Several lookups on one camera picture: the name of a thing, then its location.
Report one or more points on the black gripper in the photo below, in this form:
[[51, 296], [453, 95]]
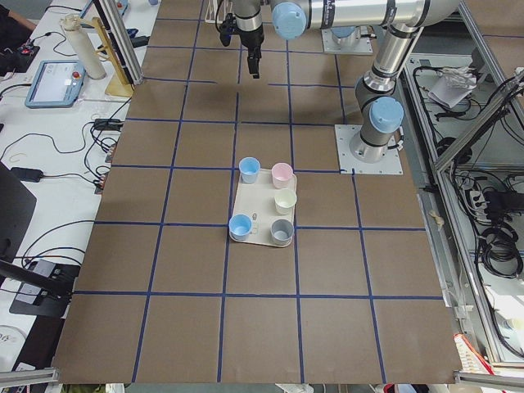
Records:
[[252, 39]]

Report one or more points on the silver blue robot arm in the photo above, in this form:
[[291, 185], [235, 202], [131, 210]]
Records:
[[403, 22]]

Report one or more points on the light blue cup rear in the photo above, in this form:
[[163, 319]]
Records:
[[249, 168]]

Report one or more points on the light blue cup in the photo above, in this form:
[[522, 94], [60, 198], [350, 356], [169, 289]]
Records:
[[249, 168], [241, 227]]

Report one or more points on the pink plastic cup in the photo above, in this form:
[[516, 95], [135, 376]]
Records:
[[282, 174]]

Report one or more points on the cream white plastic cup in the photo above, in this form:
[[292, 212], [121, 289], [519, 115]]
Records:
[[285, 200]]

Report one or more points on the light blue cup front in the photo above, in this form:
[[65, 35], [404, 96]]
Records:
[[241, 227]]

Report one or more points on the grey plastic cup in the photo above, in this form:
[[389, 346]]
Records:
[[282, 232]]

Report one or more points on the wooden stand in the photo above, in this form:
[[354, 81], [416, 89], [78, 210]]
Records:
[[119, 86]]

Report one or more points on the beige plastic tray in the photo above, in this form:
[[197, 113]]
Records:
[[257, 201]]

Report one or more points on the white paper roll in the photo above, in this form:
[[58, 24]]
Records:
[[82, 46]]

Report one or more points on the blue teach pendant tablet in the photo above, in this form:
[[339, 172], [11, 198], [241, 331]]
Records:
[[57, 84]]

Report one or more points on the crumpled white paper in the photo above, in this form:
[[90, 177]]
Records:
[[453, 85]]

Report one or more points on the black power adapter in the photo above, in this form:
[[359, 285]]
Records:
[[28, 174]]

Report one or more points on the black monitor stand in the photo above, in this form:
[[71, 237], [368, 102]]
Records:
[[45, 287]]

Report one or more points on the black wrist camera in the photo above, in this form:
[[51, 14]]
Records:
[[227, 29]]

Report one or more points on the white wire rack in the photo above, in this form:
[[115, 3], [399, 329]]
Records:
[[217, 10]]

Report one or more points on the aluminium frame post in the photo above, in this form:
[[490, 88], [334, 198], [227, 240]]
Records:
[[120, 41]]

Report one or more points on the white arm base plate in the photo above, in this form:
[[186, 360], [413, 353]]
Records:
[[387, 161]]

